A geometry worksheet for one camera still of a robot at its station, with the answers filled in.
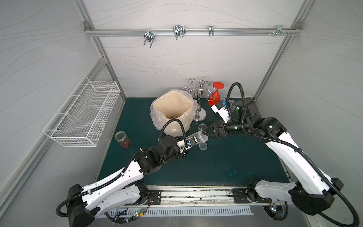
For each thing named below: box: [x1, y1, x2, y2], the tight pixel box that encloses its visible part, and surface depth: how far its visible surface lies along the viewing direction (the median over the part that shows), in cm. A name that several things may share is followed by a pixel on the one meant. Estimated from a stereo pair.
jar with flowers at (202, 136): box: [197, 130, 209, 143], surface depth 62 cm
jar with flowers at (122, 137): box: [114, 130, 131, 149], surface depth 88 cm
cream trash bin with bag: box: [150, 89, 199, 137], surface depth 86 cm
